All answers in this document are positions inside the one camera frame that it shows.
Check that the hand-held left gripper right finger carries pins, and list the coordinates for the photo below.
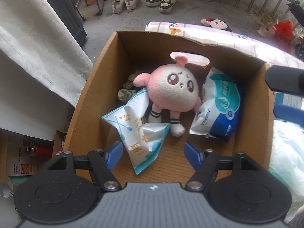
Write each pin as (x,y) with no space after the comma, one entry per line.
(192,154)

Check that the black suitcase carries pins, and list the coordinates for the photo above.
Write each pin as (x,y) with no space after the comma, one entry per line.
(68,21)

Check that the teal and white carton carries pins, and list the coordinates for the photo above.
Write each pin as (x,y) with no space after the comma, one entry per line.
(286,98)

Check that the pair of sneakers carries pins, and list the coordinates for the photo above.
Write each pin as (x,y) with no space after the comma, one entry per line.
(167,3)

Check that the brown cardboard box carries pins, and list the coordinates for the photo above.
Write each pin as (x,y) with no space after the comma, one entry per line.
(95,99)

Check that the labelled cardboard carton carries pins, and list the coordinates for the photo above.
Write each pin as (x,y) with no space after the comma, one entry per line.
(19,161)

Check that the pink plush toy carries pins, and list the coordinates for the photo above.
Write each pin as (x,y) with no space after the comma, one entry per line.
(171,85)

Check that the blue white tissue pack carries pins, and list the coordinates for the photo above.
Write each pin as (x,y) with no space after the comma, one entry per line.
(218,109)

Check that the white sneaker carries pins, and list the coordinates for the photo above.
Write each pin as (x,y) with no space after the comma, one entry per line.
(118,3)
(132,1)

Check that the white teal cotton swab packet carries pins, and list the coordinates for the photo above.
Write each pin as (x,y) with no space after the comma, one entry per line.
(140,133)

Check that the small red bag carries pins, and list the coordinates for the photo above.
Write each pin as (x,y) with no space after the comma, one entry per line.
(283,30)

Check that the cartoon face slipper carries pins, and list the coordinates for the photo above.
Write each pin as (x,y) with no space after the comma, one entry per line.
(216,24)

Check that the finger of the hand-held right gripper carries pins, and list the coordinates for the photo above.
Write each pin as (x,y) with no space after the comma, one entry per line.
(285,78)
(288,114)

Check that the green scrunchie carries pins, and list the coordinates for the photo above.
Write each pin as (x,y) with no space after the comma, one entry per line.
(125,93)

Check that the red can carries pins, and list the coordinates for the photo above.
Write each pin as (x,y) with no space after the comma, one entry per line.
(40,150)

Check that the white translucent plastic bag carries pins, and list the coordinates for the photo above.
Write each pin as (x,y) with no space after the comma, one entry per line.
(287,161)

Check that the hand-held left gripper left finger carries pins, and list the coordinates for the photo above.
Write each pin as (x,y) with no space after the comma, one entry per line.
(114,154)

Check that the white curtain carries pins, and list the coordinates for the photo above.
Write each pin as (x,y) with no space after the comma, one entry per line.
(35,64)

